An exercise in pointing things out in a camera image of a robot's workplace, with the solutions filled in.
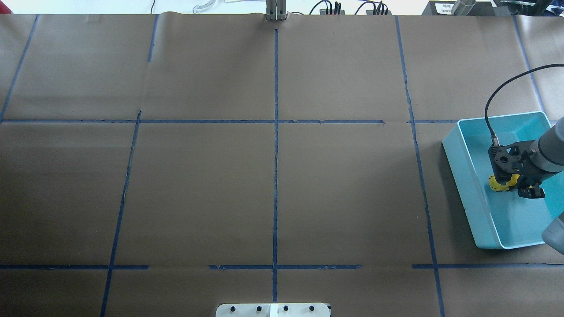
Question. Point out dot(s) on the aluminium frame post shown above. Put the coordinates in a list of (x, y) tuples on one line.
[(276, 10)]

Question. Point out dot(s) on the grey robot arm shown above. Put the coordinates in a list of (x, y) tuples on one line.
[(540, 160)]

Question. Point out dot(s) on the white pillar mount base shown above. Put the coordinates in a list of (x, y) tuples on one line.
[(294, 309)]

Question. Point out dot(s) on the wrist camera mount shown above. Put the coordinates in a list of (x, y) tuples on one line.
[(507, 160)]

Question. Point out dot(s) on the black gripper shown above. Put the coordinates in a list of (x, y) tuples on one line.
[(527, 172)]

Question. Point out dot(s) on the light blue plastic bin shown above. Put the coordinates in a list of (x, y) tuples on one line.
[(498, 220)]

